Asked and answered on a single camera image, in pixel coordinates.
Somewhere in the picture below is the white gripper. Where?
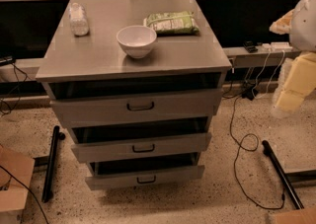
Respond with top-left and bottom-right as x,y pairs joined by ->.
269,10 -> 316,118

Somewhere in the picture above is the grey top drawer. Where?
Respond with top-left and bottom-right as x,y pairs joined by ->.
51,89 -> 221,128

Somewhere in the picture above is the grey drawer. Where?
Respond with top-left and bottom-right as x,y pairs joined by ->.
85,166 -> 204,190
71,132 -> 211,163
51,89 -> 221,128

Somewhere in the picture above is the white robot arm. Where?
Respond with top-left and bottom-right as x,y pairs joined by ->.
270,0 -> 316,118

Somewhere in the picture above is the grey middle drawer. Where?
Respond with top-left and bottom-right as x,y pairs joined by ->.
71,132 -> 211,163

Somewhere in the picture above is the grey metal drawer cabinet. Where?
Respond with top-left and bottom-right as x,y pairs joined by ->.
37,0 -> 230,189

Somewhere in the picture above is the grey bottom drawer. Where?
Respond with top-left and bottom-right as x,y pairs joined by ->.
85,166 -> 204,190

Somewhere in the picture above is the white power strip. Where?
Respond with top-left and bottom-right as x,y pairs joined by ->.
262,41 -> 292,51

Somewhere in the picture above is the black remote control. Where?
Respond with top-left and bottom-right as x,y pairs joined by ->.
243,40 -> 258,53

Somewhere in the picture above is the black right floor leg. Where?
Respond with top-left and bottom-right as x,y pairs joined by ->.
262,140 -> 304,209

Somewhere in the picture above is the black floor leg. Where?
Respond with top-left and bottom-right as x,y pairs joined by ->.
262,140 -> 304,209
41,126 -> 65,203

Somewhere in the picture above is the green snack bag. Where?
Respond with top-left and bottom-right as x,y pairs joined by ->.
143,11 -> 199,35

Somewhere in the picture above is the white ceramic bowl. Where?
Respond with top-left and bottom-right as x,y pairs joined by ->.
117,26 -> 157,59

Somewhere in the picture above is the black left floor leg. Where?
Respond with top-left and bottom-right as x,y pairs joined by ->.
41,126 -> 65,203

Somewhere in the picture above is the brown cardboard box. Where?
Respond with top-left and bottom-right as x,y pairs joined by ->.
0,146 -> 35,224

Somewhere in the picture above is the black cable on floor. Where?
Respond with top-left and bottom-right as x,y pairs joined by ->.
222,57 -> 286,211

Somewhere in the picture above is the black cable left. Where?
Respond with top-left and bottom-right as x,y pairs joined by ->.
0,55 -> 31,117

